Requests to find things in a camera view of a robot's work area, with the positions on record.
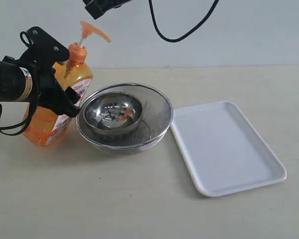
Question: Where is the steel mesh strainer basket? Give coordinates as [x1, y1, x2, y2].
[75, 83, 173, 155]

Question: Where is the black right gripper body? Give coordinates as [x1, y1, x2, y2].
[83, 0, 130, 19]

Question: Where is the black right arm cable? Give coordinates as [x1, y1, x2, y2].
[148, 0, 220, 43]

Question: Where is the white rectangular plastic tray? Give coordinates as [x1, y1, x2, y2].
[171, 101, 287, 197]

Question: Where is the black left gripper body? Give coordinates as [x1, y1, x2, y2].
[2, 26, 70, 110]

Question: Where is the small stainless steel bowl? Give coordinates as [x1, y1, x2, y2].
[83, 92, 143, 137]

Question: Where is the orange dish soap pump bottle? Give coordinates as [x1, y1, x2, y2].
[23, 20, 111, 146]

